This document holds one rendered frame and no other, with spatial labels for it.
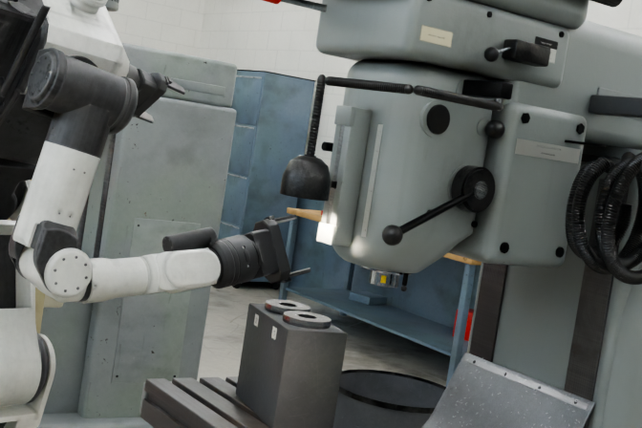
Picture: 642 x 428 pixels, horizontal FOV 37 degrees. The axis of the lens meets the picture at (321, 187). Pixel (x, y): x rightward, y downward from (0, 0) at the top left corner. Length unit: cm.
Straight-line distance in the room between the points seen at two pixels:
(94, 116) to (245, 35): 903
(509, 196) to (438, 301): 611
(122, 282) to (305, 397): 40
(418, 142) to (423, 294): 635
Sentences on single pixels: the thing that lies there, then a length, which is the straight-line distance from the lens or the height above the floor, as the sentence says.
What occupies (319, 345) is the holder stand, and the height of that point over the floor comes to 113.
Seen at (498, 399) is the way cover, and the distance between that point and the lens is 184.
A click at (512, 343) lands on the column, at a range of 185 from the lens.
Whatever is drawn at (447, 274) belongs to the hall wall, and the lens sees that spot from 756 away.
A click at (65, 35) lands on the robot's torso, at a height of 160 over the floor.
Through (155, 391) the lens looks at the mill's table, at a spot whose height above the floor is 95.
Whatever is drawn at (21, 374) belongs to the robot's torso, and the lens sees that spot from 183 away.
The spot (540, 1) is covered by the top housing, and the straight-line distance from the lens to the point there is 153.
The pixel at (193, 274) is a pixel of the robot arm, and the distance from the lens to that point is 166.
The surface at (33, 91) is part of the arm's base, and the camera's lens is 154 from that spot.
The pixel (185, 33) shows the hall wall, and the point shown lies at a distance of 1137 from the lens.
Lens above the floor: 150
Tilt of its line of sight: 3 degrees down
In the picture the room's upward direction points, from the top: 9 degrees clockwise
